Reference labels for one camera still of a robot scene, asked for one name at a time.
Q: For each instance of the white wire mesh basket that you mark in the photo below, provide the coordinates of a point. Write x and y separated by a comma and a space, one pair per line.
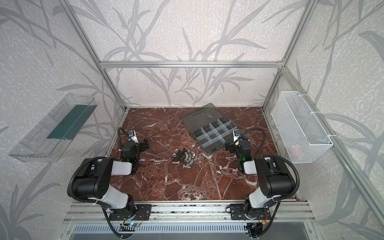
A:
298, 124

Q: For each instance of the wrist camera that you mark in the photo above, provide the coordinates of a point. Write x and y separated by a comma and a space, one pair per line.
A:
132, 136
236, 135

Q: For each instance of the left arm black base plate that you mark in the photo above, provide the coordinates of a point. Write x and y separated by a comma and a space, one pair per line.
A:
140, 212

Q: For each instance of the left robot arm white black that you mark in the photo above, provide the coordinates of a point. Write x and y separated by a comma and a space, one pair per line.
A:
91, 181

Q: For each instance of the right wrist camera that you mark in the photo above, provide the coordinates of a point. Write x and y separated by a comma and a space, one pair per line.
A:
236, 135

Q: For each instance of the aluminium front rail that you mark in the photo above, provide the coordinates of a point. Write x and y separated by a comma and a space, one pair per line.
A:
188, 212

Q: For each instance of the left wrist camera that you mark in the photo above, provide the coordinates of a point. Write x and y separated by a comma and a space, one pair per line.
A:
132, 136

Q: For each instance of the aluminium frame back crossbar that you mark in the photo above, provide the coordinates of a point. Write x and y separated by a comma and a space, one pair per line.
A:
189, 64

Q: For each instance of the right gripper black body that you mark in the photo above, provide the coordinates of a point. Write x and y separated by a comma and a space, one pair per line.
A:
237, 146

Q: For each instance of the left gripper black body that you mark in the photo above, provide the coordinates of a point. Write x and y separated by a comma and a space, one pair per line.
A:
141, 145

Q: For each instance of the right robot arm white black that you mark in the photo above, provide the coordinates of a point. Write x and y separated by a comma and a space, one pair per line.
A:
278, 179

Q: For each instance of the grey compartment organizer box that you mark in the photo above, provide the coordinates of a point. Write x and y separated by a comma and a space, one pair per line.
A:
211, 129

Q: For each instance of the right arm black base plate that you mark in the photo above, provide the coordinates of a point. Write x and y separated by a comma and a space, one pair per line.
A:
246, 212

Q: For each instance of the small electronics board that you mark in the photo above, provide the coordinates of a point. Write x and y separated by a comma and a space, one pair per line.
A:
127, 227

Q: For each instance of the clear acrylic wall shelf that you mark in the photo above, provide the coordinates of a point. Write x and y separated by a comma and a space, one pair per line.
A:
50, 138

